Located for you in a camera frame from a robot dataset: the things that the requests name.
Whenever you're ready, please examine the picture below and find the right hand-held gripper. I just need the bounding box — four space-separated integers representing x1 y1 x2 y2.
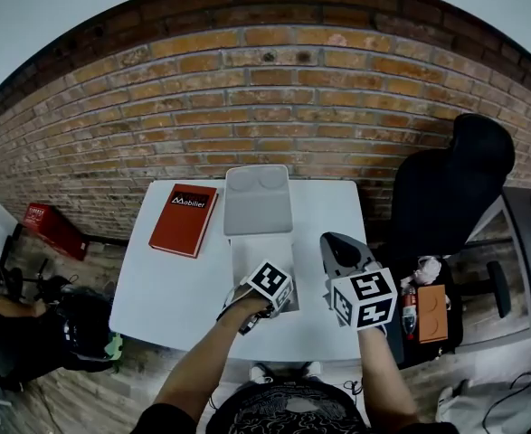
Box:
319 231 399 336

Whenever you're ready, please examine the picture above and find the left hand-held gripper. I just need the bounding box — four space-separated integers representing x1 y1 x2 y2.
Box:
217 259 300 336

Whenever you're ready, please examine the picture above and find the white box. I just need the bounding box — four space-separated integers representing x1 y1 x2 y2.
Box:
223 165 301 314

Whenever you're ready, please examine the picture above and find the person's right forearm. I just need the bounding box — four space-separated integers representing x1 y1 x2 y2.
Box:
357 325 422 431

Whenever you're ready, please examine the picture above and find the person's left forearm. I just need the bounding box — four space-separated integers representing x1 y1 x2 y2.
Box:
154 297 273 424

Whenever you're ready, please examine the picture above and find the orange box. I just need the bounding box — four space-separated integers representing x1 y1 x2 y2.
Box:
415 284 450 344

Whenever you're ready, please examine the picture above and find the red box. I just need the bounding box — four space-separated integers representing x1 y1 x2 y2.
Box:
22 202 90 262

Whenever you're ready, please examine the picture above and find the clear bottle with red label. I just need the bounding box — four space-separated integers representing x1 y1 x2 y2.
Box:
400 284 419 341

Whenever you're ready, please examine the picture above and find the red book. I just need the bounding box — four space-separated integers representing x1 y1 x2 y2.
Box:
147 183 220 259

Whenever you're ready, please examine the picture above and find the black office chair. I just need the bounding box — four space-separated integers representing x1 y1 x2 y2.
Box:
390 112 517 366

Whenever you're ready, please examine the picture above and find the person's black patterned shirt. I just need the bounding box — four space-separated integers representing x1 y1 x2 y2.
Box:
131 377 463 434

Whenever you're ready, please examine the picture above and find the white desk with dark top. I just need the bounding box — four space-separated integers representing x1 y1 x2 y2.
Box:
466 185 531 344

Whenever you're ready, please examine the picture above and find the white bag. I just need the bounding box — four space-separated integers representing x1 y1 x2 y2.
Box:
435 376 531 434

